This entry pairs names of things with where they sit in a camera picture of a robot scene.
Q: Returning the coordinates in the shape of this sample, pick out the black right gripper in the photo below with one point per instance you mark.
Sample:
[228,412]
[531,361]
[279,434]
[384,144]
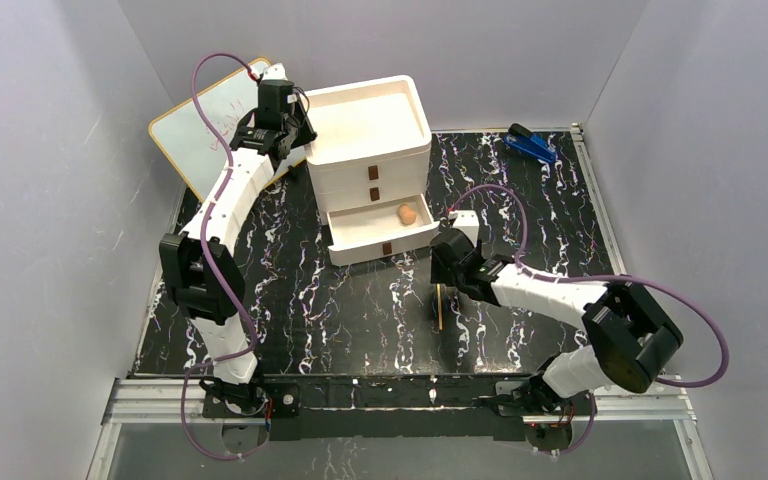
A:
[444,266]

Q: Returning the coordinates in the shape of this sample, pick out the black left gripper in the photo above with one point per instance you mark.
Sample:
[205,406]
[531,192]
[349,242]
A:
[297,130]

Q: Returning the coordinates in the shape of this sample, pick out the thin wooden stick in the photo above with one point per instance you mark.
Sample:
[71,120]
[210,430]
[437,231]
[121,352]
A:
[439,307]

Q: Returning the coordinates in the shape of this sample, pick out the beige makeup sponge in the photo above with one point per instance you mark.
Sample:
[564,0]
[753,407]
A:
[406,214]

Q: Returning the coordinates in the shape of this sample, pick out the white plastic drawer organizer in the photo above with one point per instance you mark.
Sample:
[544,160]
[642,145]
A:
[373,143]

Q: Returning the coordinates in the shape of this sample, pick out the white bottom organizer drawer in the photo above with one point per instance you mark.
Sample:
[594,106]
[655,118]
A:
[374,231]

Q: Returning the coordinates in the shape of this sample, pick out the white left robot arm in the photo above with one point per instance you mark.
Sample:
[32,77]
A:
[199,270]

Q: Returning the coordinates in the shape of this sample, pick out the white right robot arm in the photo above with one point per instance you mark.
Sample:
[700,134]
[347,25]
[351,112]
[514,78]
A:
[630,337]

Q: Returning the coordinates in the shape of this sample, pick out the blue black stapler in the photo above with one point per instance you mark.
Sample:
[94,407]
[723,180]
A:
[525,141]

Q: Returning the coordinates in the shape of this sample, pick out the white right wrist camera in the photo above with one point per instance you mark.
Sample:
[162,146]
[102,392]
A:
[467,222]

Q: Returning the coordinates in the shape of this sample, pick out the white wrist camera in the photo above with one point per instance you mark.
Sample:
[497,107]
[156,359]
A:
[467,222]
[274,73]

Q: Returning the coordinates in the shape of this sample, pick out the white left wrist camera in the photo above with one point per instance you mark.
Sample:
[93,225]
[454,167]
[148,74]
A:
[274,73]

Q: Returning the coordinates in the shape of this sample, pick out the aluminium frame rail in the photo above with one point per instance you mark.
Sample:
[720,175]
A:
[167,400]

